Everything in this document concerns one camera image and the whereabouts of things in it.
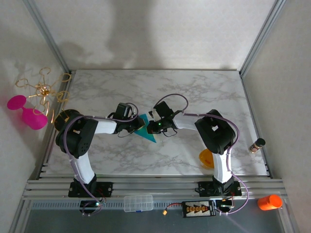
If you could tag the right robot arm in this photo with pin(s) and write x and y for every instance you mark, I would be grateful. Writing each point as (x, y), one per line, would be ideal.
(216, 133)

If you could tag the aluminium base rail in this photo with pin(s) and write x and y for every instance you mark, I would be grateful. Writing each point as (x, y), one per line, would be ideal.
(155, 187)

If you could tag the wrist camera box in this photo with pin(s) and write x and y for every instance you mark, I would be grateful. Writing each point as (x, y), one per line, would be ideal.
(163, 109)
(123, 110)

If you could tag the pink plastic wine glass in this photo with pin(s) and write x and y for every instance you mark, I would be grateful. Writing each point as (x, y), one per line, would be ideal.
(34, 120)

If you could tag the small brown bottle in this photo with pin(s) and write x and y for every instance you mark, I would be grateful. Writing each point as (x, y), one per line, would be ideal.
(257, 145)

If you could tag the blue square paper sheet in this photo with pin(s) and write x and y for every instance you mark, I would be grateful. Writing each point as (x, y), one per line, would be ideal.
(148, 137)

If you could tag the orange plastic cup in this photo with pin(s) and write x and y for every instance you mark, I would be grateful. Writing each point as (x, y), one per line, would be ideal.
(269, 202)

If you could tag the black charging board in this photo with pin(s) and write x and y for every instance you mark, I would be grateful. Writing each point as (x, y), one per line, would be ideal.
(198, 208)

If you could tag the small black controller board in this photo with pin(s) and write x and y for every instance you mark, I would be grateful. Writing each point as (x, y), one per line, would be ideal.
(88, 205)
(224, 205)

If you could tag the orange plastic bowl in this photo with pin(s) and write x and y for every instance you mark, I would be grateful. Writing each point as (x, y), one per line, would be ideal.
(206, 157)

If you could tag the aluminium side rail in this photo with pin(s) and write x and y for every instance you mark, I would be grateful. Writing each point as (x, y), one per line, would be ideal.
(251, 109)
(49, 145)

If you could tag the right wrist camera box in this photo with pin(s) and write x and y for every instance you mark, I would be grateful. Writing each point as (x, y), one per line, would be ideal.
(163, 109)

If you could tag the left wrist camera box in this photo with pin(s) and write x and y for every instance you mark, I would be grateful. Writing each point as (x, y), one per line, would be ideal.
(123, 110)

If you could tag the aluminium frame post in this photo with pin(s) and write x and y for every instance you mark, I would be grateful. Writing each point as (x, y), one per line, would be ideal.
(262, 36)
(49, 38)

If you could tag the clear plastic organizer box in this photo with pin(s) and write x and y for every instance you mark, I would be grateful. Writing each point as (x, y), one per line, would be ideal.
(138, 203)

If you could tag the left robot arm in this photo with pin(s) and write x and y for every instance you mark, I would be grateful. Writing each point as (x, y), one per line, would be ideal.
(75, 138)

